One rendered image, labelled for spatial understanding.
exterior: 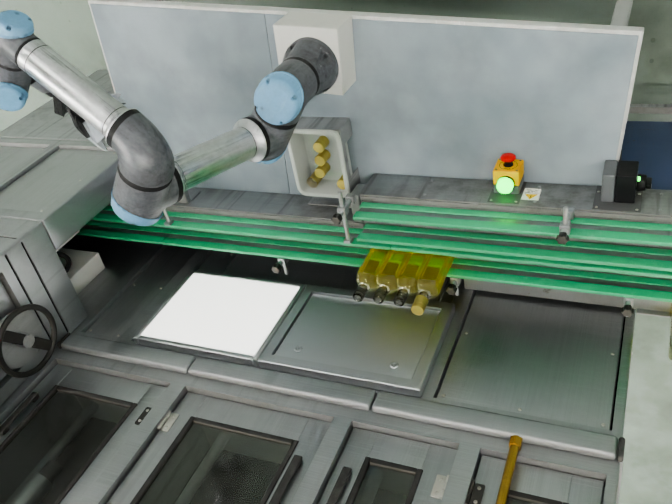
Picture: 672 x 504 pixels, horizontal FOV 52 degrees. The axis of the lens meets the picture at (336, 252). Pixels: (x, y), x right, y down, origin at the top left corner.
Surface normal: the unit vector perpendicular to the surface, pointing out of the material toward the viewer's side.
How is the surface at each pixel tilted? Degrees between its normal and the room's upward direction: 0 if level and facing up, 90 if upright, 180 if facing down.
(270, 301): 90
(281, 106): 6
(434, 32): 0
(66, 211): 90
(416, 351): 90
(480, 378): 91
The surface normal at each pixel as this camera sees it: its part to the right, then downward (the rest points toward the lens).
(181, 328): -0.16, -0.81
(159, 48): -0.38, 0.58
